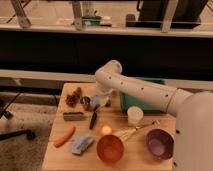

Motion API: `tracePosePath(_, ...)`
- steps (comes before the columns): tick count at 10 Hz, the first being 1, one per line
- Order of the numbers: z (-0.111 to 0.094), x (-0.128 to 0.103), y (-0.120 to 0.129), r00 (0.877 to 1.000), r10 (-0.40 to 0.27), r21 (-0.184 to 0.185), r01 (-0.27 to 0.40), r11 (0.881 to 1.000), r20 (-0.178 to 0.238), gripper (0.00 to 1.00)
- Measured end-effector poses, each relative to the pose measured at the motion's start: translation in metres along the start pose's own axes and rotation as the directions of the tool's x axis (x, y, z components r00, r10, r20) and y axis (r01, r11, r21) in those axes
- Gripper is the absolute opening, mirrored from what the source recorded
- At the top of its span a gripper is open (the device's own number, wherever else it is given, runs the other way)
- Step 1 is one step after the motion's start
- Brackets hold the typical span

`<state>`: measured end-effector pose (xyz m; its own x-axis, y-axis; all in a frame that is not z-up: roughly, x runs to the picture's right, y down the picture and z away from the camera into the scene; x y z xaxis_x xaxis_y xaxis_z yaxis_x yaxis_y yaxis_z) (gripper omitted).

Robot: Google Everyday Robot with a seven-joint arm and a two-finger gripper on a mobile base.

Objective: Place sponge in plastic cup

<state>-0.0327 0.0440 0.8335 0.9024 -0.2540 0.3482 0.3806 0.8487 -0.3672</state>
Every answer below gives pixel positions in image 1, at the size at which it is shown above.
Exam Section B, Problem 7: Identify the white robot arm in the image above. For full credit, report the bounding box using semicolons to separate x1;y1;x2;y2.
94;60;213;171

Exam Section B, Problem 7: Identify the small yellow ball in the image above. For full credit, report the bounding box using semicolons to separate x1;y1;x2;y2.
101;125;112;135

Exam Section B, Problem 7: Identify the small metal cup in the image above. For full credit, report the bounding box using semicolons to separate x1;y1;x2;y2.
80;96;90;111

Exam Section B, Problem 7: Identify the grey rectangular block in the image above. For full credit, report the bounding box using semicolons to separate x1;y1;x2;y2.
63;112;85;121

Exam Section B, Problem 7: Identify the black office chair base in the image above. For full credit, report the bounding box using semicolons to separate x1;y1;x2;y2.
0;93;36;141

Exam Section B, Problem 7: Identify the black handled knife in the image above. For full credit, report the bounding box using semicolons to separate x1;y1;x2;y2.
89;105;100;130

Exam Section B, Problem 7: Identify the orange plastic bowl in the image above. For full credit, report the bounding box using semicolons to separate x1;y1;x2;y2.
96;135;124;164

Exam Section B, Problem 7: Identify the white plastic cup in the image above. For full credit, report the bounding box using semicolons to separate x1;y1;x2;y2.
127;106;144;126

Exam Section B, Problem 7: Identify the green plastic bin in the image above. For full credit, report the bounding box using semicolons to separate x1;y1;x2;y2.
117;78;162;115

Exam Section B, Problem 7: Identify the orange carrot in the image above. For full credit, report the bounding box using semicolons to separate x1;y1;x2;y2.
53;127;76;148

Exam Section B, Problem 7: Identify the purple plastic bowl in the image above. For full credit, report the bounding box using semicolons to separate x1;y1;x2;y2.
146;129;174;160

